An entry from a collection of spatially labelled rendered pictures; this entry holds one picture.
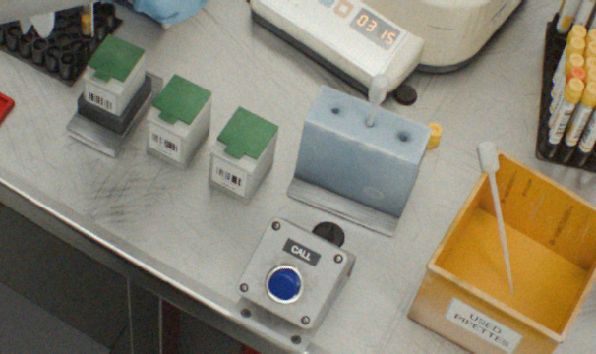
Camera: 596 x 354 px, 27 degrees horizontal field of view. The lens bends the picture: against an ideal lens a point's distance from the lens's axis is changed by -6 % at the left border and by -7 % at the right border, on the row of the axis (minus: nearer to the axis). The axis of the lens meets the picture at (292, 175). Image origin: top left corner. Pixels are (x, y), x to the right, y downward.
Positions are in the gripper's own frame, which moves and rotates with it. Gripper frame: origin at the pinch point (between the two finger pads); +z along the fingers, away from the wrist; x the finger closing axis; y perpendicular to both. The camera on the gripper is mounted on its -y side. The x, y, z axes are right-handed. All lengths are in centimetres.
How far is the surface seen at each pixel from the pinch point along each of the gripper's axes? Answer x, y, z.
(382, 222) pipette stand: 19.1, 21.9, 11.3
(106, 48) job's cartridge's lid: 0.2, 1.8, 4.3
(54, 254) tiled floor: -2, -29, 100
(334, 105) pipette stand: 16.3, 14.7, 2.4
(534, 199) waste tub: 30.9, 26.8, 5.6
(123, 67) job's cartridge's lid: 1.0, 4.3, 4.3
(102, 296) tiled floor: 4, -20, 100
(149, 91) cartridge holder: 3.8, 3.5, 10.4
